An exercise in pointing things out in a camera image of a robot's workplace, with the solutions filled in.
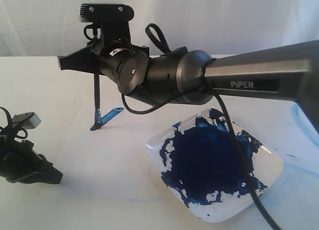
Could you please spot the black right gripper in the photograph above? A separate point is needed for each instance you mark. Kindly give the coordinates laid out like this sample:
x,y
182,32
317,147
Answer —
x,y
125,66

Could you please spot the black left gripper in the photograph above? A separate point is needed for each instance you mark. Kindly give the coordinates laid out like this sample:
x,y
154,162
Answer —
x,y
19,163

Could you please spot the black paintbrush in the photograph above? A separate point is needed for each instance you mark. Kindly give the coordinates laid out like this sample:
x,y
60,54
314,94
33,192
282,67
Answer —
x,y
97,113

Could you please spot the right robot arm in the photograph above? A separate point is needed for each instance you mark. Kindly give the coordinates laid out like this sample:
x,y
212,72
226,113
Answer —
x,y
283,73

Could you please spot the white paper sheet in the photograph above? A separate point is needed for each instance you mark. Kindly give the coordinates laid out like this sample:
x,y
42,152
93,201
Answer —
x,y
112,162

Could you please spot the white square paint plate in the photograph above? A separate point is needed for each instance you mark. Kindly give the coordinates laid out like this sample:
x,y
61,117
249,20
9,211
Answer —
x,y
197,161

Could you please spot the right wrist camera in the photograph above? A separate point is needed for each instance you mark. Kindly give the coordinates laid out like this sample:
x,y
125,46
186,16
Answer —
x,y
105,12

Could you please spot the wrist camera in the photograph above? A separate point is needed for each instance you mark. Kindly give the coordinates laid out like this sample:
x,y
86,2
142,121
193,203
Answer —
x,y
27,120
105,12

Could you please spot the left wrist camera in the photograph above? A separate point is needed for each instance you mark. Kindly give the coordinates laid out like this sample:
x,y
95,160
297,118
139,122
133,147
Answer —
x,y
27,120

